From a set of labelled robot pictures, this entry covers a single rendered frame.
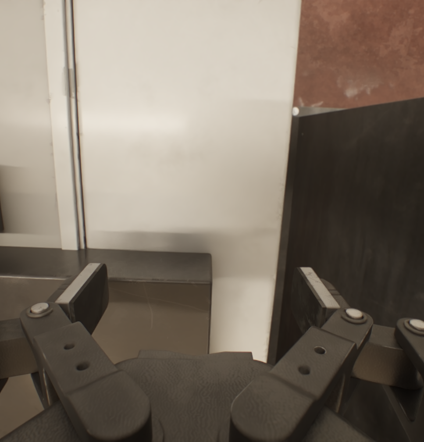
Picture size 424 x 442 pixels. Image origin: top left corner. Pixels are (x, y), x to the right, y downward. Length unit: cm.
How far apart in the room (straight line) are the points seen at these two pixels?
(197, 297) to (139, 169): 8
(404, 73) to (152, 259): 109
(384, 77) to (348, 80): 11
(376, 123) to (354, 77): 54
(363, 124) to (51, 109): 54
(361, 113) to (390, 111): 9
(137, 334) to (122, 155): 10
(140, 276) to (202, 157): 7
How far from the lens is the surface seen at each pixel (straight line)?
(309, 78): 107
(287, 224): 107
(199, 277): 16
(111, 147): 19
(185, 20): 19
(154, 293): 16
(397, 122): 54
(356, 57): 113
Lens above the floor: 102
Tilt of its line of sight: 74 degrees down
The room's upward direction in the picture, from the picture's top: 178 degrees clockwise
